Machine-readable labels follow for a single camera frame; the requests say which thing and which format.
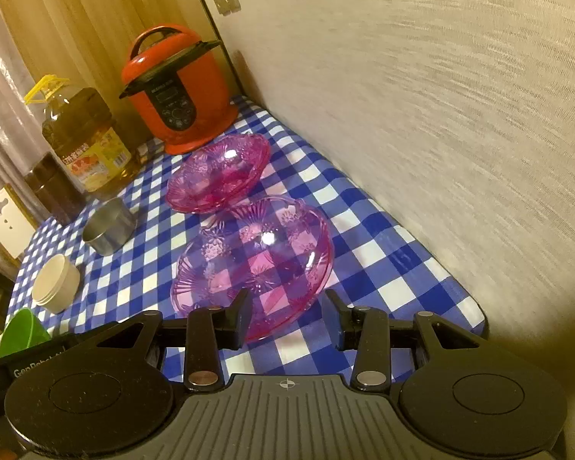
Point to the brown cylindrical jar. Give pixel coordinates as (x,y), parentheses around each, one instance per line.
(52,191)

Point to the red electric pressure cooker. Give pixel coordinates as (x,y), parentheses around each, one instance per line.
(182,96)

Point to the large pink glass bowl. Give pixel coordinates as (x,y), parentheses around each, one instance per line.
(268,254)

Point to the small pink glass bowl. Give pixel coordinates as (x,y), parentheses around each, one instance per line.
(218,175)

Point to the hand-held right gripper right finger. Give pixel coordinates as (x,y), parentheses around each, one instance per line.
(334,309)

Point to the cooking oil bottle yellow cap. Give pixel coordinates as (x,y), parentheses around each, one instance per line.
(84,139)

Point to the blue white checked tablecloth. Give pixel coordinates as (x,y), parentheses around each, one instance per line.
(388,268)

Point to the beige curtain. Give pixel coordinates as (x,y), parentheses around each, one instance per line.
(100,19)

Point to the white wooden chair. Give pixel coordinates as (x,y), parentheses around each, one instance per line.
(7,225)

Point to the stainless steel bowl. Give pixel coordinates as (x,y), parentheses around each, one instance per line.
(110,230)

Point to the sheer grey curtain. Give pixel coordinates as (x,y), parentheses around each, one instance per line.
(5,105)

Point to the green plastic bowl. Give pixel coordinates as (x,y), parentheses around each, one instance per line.
(21,333)

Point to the cream plastic bowl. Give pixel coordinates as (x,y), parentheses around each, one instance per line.
(57,282)

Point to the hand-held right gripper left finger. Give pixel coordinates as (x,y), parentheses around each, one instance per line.
(243,314)

